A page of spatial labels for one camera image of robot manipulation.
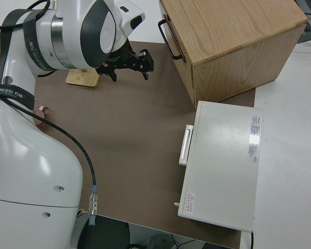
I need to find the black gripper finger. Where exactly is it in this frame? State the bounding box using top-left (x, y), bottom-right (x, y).
top-left (97, 63), bottom-right (118, 82)
top-left (134, 49), bottom-right (155, 80)

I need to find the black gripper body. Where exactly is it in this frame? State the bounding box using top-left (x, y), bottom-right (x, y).
top-left (105, 41), bottom-right (138, 71)

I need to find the pink mug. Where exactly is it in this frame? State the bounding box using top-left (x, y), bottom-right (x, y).
top-left (32, 104), bottom-right (47, 127)

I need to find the wooden mug rack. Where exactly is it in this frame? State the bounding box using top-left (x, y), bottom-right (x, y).
top-left (65, 67), bottom-right (101, 88)

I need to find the brown table mat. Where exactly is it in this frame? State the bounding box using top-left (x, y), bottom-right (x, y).
top-left (0, 31), bottom-right (257, 249)

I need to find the wooden cabinet box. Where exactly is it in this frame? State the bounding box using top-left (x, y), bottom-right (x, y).
top-left (158, 0), bottom-right (308, 104)

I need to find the white toaster oven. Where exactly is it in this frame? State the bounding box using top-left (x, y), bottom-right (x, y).
top-left (177, 100), bottom-right (264, 233)

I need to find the black cabinet handle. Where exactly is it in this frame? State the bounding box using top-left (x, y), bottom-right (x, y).
top-left (158, 19), bottom-right (183, 60)

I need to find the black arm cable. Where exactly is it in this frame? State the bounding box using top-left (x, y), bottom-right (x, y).
top-left (0, 0), bottom-right (99, 227)

